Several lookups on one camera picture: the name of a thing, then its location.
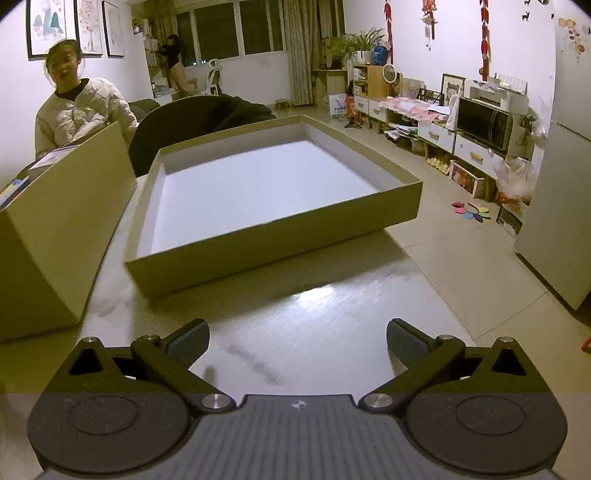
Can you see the woman in white jacket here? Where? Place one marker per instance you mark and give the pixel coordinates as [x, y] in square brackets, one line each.
[79, 107]

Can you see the black microwave oven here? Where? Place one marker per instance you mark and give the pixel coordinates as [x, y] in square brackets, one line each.
[485, 123]

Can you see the white refrigerator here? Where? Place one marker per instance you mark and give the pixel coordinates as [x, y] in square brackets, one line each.
[555, 235]

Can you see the large cardboard sorting box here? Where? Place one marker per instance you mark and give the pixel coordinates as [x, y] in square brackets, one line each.
[55, 233]

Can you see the white low cabinet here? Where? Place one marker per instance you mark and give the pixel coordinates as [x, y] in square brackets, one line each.
[431, 127]

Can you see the framed wall picture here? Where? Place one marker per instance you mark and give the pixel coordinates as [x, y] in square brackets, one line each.
[88, 27]
[48, 22]
[113, 30]

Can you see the person in background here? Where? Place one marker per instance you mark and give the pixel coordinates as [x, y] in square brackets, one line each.
[171, 51]

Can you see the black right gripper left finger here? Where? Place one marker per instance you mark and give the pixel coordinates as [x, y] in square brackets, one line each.
[115, 410]

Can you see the red hanging wall ornament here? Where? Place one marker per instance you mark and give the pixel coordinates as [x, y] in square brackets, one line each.
[485, 42]

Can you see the potted green plant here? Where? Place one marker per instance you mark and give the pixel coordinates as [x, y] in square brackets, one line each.
[338, 51]

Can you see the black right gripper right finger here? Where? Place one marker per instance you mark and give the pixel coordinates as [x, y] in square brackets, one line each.
[485, 411]

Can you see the cardboard box lid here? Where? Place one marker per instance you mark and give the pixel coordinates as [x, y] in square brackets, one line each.
[237, 199]

